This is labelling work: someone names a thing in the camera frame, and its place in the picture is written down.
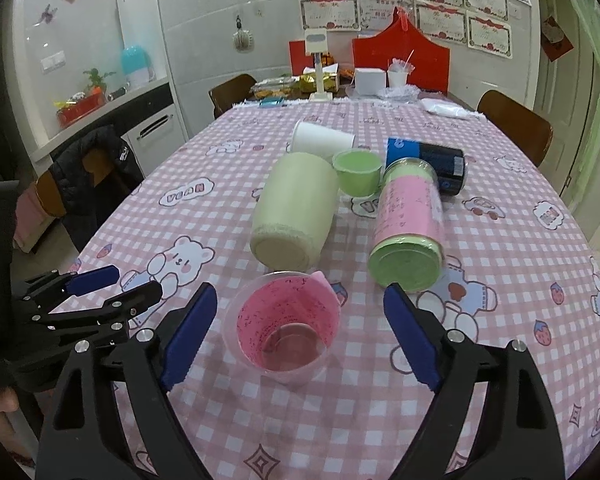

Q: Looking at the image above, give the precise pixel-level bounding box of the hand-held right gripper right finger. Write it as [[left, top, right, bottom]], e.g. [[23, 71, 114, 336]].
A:
[[382, 282, 566, 480]]

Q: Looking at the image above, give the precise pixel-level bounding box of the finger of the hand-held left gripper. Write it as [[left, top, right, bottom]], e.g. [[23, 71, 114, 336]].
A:
[[32, 280, 164, 347], [11, 265, 121, 313]]

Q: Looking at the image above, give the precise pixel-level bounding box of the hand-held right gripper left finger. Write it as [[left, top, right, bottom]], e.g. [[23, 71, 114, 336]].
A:
[[34, 281, 218, 480]]

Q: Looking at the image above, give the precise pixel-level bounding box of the clear cup with pink lining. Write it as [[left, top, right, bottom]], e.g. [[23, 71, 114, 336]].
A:
[[223, 270, 342, 387]]

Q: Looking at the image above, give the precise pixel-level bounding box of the pink and green cup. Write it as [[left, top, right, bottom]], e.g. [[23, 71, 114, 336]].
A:
[[368, 158, 446, 292]]

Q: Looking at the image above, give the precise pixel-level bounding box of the pale yellow cup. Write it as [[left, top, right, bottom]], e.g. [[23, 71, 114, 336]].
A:
[[250, 152, 340, 272]]

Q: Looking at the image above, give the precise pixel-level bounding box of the small green cup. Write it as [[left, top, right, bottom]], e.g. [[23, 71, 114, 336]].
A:
[[332, 149, 384, 197]]

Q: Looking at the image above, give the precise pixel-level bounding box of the dark blue cup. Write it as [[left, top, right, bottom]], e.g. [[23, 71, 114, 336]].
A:
[[384, 137, 467, 197]]

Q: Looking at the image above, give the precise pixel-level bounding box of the white paper cup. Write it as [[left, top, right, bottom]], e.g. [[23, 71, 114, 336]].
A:
[[290, 119, 356, 157]]

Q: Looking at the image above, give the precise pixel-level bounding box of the white cup with straws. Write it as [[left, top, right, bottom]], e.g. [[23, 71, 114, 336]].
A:
[[386, 51, 415, 89]]

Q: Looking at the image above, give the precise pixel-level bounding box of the pink cloth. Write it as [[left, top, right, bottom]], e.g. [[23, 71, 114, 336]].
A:
[[11, 191, 47, 255]]

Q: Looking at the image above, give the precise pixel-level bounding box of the brown wooden chair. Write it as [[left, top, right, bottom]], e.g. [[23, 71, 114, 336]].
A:
[[208, 73, 259, 121], [476, 89, 555, 169], [34, 146, 131, 219]]

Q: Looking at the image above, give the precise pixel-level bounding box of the black jacket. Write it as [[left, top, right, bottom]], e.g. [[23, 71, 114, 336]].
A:
[[49, 124, 147, 252]]

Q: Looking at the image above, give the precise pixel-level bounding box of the pink checked tablecloth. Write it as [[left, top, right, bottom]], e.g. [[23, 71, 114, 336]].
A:
[[66, 94, 600, 480]]

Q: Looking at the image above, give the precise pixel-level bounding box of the white cabinet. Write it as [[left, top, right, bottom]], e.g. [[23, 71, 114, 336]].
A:
[[121, 82, 190, 162]]

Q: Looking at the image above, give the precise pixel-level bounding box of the red box with gold trim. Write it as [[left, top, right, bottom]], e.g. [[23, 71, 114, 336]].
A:
[[54, 90, 107, 129]]

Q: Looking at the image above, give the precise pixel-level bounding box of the small potted plant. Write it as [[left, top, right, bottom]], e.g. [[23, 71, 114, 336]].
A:
[[82, 67, 117, 97]]

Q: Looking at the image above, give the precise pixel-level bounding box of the blue and white appliance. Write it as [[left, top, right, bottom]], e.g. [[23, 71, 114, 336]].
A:
[[120, 44, 157, 86]]

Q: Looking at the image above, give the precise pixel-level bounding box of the white plastic bag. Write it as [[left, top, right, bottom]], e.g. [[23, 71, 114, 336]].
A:
[[420, 97, 487, 122]]

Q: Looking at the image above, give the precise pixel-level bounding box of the clear plastic wrap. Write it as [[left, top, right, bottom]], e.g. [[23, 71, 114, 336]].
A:
[[379, 84, 422, 102]]

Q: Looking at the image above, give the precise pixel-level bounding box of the snack tray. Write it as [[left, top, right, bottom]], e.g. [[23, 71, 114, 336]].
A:
[[249, 76, 302, 101]]

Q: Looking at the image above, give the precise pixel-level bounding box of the white square box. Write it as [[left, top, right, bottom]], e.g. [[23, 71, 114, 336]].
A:
[[354, 67, 385, 96]]

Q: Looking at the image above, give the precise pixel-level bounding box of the gold foil package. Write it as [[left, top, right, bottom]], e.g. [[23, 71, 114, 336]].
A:
[[299, 72, 342, 94]]

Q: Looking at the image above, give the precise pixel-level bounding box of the red gift bag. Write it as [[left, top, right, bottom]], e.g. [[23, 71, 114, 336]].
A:
[[351, 12, 451, 96]]

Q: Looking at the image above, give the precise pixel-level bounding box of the white stand lamp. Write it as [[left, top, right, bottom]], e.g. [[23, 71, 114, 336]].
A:
[[303, 28, 334, 103]]

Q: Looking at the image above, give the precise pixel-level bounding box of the red door decoration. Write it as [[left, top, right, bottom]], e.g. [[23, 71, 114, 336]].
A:
[[539, 14, 575, 64]]

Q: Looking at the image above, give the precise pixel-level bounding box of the hanging wall ornament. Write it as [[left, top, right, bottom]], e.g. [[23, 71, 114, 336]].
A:
[[231, 13, 255, 52]]

